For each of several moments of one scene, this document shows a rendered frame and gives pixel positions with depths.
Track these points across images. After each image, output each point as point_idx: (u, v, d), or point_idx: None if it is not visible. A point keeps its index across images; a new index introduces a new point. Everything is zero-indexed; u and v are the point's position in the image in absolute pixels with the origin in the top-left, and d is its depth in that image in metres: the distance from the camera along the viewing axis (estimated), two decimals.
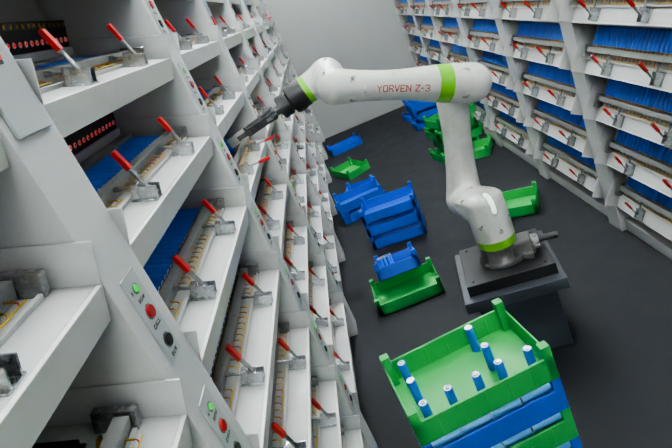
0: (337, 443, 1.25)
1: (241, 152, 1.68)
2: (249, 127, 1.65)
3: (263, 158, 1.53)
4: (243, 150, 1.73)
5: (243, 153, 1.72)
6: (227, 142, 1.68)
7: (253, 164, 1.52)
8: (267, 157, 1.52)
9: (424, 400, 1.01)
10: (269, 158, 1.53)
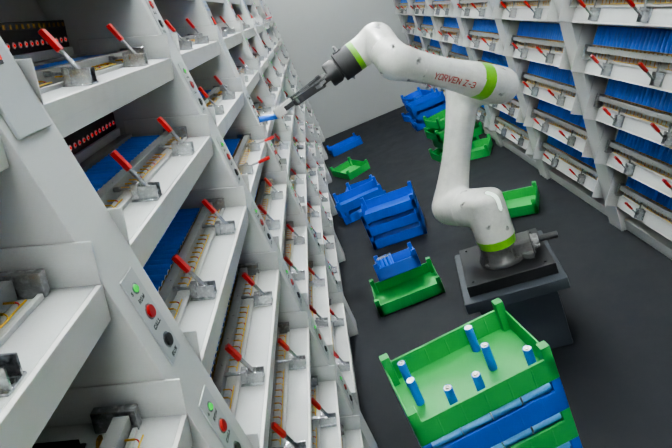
0: (337, 443, 1.25)
1: (241, 152, 1.68)
2: None
3: (263, 158, 1.53)
4: (243, 150, 1.73)
5: (243, 153, 1.72)
6: None
7: (253, 164, 1.52)
8: (267, 157, 1.52)
9: None
10: (269, 158, 1.53)
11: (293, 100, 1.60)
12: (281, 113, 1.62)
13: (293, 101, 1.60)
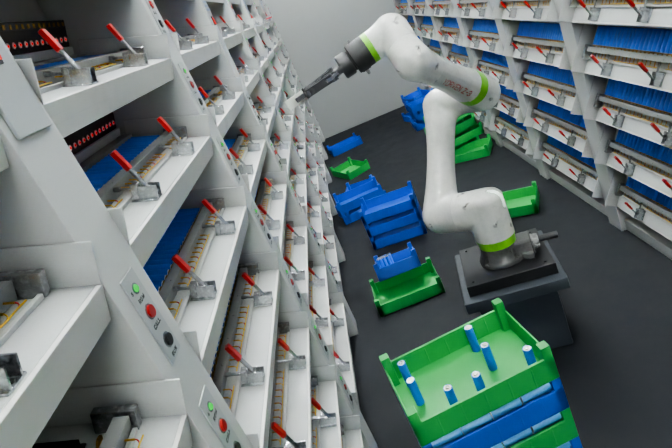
0: (337, 443, 1.25)
1: (235, 152, 1.68)
2: (308, 88, 1.56)
3: (232, 154, 1.52)
4: (237, 150, 1.72)
5: (237, 153, 1.71)
6: (284, 104, 1.59)
7: (241, 162, 1.52)
8: (229, 151, 1.51)
9: None
10: (231, 148, 1.51)
11: None
12: (290, 101, 1.61)
13: None
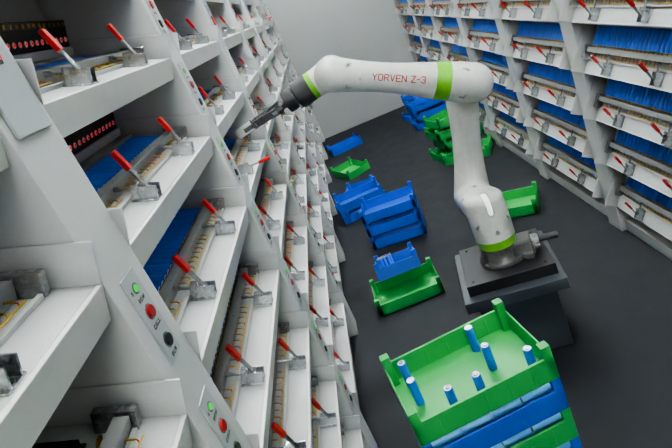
0: (337, 443, 1.25)
1: (235, 152, 1.68)
2: (255, 120, 1.72)
3: (263, 158, 1.53)
4: (237, 150, 1.72)
5: (237, 153, 1.71)
6: (234, 133, 1.75)
7: (253, 164, 1.52)
8: (267, 157, 1.52)
9: None
10: (269, 158, 1.53)
11: None
12: None
13: None
